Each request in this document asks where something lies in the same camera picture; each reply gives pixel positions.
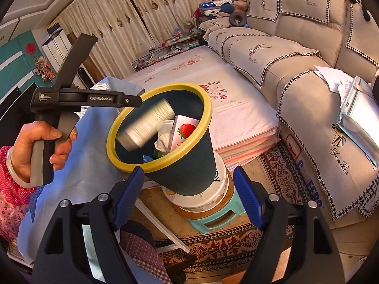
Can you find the white table frame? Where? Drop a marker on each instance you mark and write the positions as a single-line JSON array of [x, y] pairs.
[[160, 224]]

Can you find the white box red blue print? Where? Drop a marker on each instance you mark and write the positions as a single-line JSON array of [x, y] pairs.
[[302, 168]]

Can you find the glass coffee table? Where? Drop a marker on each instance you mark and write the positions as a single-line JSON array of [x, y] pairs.
[[165, 53]]

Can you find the beige sofa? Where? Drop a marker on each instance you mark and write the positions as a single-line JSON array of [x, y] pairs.
[[296, 94]]

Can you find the person's left hand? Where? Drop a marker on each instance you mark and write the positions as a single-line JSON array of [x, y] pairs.
[[23, 142]]

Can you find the cream and green carton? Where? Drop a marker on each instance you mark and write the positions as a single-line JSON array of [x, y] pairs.
[[142, 124]]

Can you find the white towel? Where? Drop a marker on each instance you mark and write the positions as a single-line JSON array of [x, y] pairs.
[[162, 143]]

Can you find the pale bangle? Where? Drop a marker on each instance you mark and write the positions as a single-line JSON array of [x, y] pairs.
[[11, 168]]

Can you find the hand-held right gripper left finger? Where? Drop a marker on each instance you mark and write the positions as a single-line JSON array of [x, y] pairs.
[[130, 195]]

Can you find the pile of white papers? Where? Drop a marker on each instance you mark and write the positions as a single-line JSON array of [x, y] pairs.
[[355, 100]]

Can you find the white plastic bucket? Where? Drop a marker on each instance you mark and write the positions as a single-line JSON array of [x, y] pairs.
[[219, 177]]

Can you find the floral mattress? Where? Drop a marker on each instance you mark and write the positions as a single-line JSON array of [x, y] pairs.
[[207, 94]]

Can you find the stack of flat boxes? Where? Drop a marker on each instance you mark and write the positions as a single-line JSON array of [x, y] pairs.
[[54, 29]]

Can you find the teal plastic stool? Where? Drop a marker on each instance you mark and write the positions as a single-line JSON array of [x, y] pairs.
[[225, 217]]

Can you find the person's left forearm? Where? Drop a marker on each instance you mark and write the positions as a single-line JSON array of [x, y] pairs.
[[13, 204]]

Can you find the black and yellow plush toy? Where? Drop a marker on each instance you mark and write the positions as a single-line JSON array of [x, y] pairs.
[[355, 3]]

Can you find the red patterned rug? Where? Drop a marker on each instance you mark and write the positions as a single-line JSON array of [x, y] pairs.
[[281, 177]]

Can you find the pink teddy bear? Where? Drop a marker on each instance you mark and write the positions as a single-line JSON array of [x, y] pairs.
[[241, 3]]

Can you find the red round wall ornament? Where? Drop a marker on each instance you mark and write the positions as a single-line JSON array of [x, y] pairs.
[[30, 49]]

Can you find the blue star blanket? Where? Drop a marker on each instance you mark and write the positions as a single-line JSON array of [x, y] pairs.
[[97, 142]]

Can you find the beige curtain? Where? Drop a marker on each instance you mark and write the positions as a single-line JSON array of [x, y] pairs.
[[177, 0], [103, 14]]

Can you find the white wardrobe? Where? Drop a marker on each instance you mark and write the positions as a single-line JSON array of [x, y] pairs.
[[57, 51]]

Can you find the dark bin with yellow rim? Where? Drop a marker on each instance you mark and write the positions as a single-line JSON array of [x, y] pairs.
[[183, 171]]

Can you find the person's leg in plaid pants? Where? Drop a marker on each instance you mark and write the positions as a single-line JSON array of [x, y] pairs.
[[145, 257]]

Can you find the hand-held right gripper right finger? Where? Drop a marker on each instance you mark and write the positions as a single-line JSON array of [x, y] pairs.
[[248, 198]]

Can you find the grey neck pillow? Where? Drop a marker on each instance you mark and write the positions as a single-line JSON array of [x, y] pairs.
[[238, 19]]

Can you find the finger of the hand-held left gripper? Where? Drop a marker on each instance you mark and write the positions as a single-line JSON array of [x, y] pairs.
[[103, 98]]

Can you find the round wooden board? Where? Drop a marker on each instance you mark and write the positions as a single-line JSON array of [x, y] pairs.
[[207, 211]]

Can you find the pink strawberry milk carton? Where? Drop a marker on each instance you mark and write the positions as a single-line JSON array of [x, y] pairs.
[[183, 131]]

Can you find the artificial flower wall decoration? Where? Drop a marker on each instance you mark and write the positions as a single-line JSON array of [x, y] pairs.
[[44, 68]]

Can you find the blue star print cushion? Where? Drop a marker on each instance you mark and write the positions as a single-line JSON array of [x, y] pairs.
[[210, 8]]

